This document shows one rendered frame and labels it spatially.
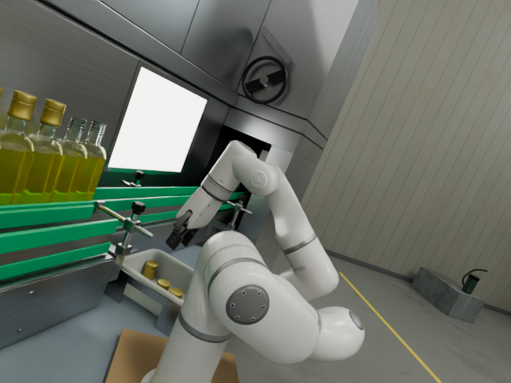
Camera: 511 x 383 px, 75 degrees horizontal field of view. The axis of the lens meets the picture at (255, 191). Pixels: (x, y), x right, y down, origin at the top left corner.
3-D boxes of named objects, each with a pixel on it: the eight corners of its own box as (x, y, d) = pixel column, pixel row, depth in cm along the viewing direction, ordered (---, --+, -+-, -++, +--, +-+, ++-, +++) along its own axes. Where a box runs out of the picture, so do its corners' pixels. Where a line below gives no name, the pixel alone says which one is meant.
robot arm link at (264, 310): (273, 328, 65) (306, 398, 50) (186, 254, 56) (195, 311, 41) (308, 295, 65) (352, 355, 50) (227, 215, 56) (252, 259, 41)
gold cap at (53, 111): (52, 121, 66) (58, 100, 65) (64, 128, 65) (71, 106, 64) (34, 118, 63) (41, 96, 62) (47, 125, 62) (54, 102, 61)
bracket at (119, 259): (90, 260, 82) (99, 234, 81) (119, 278, 79) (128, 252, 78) (77, 263, 78) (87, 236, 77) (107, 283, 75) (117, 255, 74)
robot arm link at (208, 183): (220, 173, 85) (214, 182, 86) (203, 171, 77) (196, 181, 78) (240, 191, 83) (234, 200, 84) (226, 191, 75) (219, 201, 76)
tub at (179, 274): (147, 273, 99) (157, 246, 97) (209, 311, 92) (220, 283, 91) (102, 290, 82) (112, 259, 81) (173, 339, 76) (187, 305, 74)
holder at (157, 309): (132, 266, 100) (141, 242, 99) (207, 312, 92) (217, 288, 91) (86, 281, 84) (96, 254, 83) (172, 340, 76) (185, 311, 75)
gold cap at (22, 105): (21, 115, 61) (28, 93, 60) (35, 122, 60) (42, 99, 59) (1, 112, 57) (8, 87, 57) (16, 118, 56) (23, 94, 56)
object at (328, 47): (267, 142, 225) (320, 11, 212) (318, 163, 214) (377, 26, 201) (223, 124, 159) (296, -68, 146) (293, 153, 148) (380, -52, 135)
